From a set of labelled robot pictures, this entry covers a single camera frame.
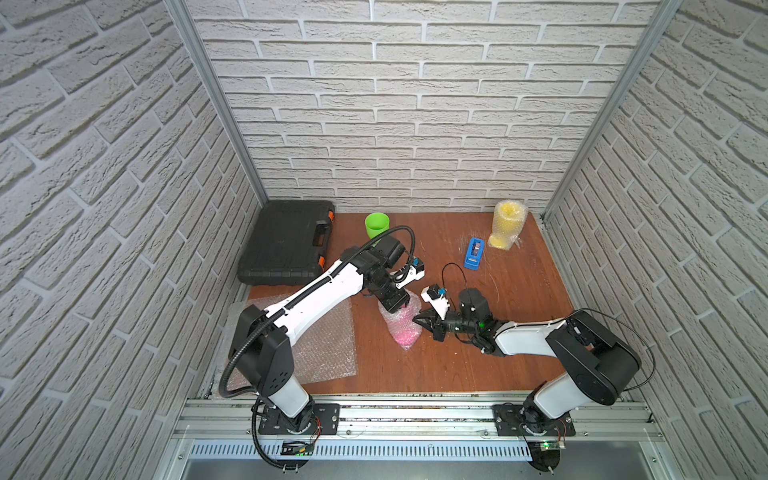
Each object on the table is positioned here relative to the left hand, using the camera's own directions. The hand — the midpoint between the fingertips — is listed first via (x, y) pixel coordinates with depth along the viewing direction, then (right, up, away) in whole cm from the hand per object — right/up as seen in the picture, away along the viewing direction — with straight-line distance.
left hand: (405, 298), depth 79 cm
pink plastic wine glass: (0, -11, +6) cm, 12 cm away
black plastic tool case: (-40, +15, +21) cm, 48 cm away
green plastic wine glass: (-9, +22, +19) cm, 30 cm away
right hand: (+4, -7, +5) cm, 9 cm away
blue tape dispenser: (+25, +11, +24) cm, 37 cm away
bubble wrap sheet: (-6, -2, -8) cm, 10 cm away
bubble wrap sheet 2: (-24, -17, +6) cm, 30 cm away
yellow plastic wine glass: (+35, +23, +18) cm, 45 cm away
